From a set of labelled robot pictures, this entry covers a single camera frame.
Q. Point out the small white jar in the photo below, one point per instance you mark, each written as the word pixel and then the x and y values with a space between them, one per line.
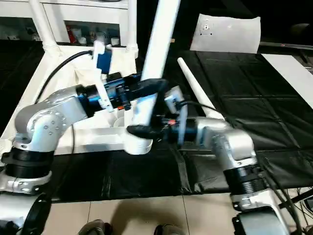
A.
pixel 115 41
pixel 83 40

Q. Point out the white flat board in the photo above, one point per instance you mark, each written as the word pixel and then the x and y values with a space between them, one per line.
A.
pixel 291 73

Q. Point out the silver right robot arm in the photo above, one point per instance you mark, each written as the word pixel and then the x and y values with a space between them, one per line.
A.
pixel 234 147

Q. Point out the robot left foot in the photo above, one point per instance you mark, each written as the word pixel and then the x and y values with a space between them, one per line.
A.
pixel 96 227

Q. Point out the white plastic table leg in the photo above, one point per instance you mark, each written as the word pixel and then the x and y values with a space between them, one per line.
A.
pixel 195 83
pixel 161 36
pixel 132 24
pixel 44 24

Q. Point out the black padded work mat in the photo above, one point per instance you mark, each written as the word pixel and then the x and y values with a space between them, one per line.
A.
pixel 256 98

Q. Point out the white cabinet with glass doors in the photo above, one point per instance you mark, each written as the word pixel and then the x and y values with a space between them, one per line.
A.
pixel 80 12

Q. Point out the red bottle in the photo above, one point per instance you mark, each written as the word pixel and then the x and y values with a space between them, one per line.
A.
pixel 71 35

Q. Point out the black metal bar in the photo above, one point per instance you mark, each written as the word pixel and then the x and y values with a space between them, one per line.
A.
pixel 303 195

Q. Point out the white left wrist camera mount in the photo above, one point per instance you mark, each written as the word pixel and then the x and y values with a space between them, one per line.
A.
pixel 100 66

